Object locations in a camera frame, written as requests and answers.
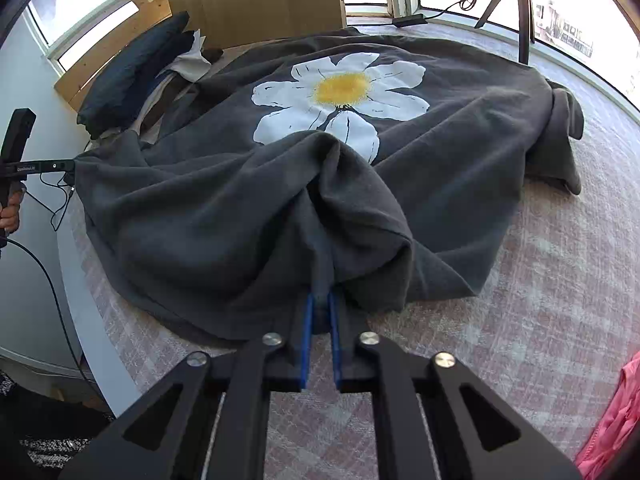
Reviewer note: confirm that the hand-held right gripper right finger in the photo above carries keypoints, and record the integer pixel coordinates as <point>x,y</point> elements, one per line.
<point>334,342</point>

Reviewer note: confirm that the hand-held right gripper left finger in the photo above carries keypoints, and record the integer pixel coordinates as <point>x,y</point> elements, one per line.
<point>306,347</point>

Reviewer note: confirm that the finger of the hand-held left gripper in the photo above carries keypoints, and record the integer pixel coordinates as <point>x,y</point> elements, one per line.
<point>61,165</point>

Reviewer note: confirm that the grey t-shirt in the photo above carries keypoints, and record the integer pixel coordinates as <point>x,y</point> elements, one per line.
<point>200,210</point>

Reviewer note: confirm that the person's left hand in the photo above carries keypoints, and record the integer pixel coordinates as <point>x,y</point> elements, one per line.
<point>10,216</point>

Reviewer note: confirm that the navy blue garment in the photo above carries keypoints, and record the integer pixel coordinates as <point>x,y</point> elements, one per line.
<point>125,75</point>

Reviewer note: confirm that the plywood board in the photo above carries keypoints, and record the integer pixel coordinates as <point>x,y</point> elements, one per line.
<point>110,45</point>

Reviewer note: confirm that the white cloth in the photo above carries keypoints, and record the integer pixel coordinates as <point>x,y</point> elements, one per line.
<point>192,62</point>

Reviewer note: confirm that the brown garment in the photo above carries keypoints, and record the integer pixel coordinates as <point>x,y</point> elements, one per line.
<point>214,54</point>

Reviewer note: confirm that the pink plaid bed sheet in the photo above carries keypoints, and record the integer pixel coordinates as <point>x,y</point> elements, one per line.
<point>525,285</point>

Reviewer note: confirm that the wooden headboard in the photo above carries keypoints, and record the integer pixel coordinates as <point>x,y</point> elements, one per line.
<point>250,0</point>

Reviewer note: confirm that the person's knit sweater torso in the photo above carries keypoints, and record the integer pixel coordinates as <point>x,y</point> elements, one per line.
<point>50,447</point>

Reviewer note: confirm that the pink garment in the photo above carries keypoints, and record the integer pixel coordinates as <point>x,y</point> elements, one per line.
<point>615,435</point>

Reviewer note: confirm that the black power adapter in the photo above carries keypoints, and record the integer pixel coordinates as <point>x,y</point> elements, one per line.
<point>409,20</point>

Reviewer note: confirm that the black tripod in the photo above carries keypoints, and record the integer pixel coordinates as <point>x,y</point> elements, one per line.
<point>523,10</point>

